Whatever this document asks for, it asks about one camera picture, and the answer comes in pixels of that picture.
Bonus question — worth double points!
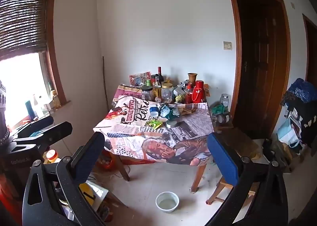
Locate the plastic jar gold lid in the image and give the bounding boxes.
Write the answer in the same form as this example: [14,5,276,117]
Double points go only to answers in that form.
[161,83,174,104]

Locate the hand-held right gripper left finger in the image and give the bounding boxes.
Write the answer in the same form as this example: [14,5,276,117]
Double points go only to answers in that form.
[22,131,109,226]

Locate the dark lid jar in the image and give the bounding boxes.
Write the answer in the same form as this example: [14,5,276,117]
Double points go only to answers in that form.
[142,86,153,101]

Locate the red snack bag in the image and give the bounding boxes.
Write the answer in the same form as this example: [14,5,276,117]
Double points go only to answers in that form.
[129,72,151,86]

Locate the wooden table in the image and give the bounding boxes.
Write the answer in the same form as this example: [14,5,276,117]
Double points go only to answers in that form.
[109,85,216,193]

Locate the yellowish bottle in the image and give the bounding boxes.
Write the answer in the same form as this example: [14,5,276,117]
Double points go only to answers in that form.
[50,82,61,107]

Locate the orange lid jar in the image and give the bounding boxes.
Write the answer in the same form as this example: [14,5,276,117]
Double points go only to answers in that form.
[46,149,60,164]

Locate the green cloth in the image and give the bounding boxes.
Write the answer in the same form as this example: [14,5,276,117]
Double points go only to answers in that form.
[210,104,227,115]

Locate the clear liquor bottle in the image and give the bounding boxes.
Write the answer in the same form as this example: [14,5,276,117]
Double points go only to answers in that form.
[153,74,161,102]

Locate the light blue bag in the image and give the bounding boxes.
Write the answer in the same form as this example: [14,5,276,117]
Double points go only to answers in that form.
[277,118,301,148]

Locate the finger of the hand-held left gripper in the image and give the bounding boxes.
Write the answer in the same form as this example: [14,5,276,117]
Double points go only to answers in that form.
[15,116,54,140]
[12,121,73,152]

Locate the yellow plastic object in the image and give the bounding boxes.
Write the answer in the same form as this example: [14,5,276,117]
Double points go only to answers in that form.
[79,183,96,207]

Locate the brown cardboard carton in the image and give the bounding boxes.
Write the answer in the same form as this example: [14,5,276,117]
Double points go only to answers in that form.
[180,106,199,117]

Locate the teal bottle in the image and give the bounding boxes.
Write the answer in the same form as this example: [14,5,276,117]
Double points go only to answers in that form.
[25,100,34,120]

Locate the black shoes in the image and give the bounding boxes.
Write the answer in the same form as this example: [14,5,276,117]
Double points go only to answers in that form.
[263,139,278,159]

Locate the dark glass jar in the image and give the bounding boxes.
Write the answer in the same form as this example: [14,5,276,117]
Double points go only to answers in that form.
[215,113,232,125]

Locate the white bowl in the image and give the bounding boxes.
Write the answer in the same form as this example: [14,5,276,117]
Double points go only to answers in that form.
[155,191,180,214]

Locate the wooden window frame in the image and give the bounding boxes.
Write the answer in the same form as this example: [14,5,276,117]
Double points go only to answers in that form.
[0,0,67,107]

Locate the red thermos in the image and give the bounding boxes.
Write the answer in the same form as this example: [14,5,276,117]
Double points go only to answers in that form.
[193,80,206,104]

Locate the printed tablecloth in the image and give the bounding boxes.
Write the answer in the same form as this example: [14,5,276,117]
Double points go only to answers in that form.
[93,85,215,167]

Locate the red sauce bottle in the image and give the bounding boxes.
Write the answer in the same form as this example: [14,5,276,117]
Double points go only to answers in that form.
[185,83,194,104]

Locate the bamboo window blind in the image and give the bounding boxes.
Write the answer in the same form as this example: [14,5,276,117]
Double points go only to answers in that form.
[0,0,53,54]

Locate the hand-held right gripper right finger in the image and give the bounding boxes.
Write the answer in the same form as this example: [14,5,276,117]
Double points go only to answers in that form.
[205,132,289,226]

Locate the thin wooden stick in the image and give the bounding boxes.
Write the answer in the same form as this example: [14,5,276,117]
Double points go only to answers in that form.
[102,56,109,111]

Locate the pile of clothes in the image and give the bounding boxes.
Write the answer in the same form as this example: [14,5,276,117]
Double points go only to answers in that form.
[281,79,317,147]

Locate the dark wooden door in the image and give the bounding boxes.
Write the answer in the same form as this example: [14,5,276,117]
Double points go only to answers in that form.
[226,0,291,140]
[302,14,317,85]

